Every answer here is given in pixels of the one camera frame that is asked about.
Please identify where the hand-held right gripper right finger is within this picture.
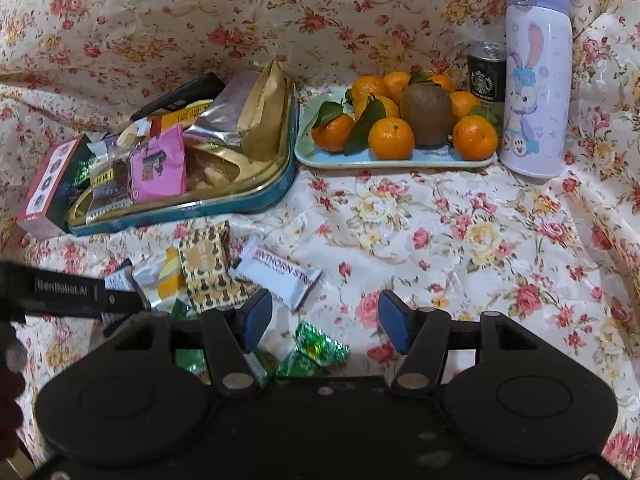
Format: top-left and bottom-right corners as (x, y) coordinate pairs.
(378, 289), (547, 395)

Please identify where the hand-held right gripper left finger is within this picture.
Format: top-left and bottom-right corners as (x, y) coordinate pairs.
(102, 289), (274, 392)

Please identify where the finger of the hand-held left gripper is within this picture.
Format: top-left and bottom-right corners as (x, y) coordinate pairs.
(102, 285), (152, 315)

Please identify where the yellow and white snack packet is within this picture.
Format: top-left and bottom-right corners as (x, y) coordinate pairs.
(131, 246), (190, 312)

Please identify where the white snack bar packet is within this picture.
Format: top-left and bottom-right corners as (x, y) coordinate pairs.
(230, 236), (324, 312)

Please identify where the brown patterned heart snack packet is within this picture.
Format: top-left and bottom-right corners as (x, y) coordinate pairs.
(178, 221), (247, 312)

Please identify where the small black and white packet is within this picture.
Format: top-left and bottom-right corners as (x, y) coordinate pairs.
(102, 258), (134, 293)

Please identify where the floral cloth cover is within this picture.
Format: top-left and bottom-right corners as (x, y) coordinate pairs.
(0, 0), (640, 480)

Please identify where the red box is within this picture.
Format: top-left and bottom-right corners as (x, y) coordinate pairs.
(15, 134), (94, 239)

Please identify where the clear brown snack packet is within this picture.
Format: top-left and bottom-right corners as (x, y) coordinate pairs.
(84, 154), (137, 224)

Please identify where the blue snack tin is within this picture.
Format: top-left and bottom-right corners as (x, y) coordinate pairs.
(66, 79), (299, 237)

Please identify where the pink snack packet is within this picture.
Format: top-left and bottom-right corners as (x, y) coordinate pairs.
(130, 124), (188, 204)

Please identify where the clear bag of cookies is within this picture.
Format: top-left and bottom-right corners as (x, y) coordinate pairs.
(184, 147), (238, 192)

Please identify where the light blue tray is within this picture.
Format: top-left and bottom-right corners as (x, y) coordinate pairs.
(294, 86), (499, 170)

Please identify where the pile of tangerines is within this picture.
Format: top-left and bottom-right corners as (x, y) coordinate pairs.
(311, 71), (501, 161)

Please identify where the yellow and red packet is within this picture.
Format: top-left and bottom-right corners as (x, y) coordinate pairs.
(149, 101), (215, 137)

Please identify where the kiwi fruit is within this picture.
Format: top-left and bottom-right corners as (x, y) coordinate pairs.
(401, 83), (453, 148)

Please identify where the gold foil packet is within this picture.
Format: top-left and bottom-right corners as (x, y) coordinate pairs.
(236, 59), (294, 162)

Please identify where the silver purple foil packet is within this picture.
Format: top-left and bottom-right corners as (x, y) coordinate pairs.
(184, 71), (262, 147)

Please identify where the long black packet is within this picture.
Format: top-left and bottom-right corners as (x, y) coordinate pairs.
(131, 71), (227, 122)

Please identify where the dark coffee can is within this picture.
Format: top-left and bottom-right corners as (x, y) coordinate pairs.
(467, 41), (512, 107)

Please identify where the purple rabbit thermos bottle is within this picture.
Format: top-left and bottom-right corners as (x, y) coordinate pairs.
(499, 0), (574, 179)

